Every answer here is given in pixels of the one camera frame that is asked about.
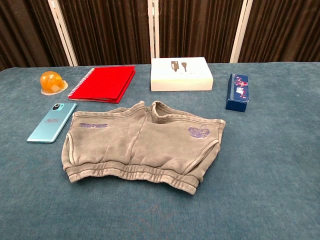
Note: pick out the grey shorts with purple print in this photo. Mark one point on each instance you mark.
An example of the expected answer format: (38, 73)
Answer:
(125, 147)

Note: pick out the white flat box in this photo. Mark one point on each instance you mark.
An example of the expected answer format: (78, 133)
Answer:
(181, 76)

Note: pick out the red spiral notebook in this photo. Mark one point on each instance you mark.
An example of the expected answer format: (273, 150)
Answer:
(105, 83)

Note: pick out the dark blue printed carton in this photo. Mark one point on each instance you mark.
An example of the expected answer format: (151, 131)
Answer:
(237, 93)

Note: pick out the dark brown pleated curtain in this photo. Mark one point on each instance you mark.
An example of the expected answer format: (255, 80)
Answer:
(110, 30)

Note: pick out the light blue smartphone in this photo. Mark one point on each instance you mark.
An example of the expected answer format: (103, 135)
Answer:
(51, 123)

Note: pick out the orange jelly cup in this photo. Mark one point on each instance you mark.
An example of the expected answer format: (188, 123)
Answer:
(51, 81)

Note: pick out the white screen frame post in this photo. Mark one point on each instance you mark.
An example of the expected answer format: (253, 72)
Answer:
(238, 32)
(62, 32)
(153, 32)

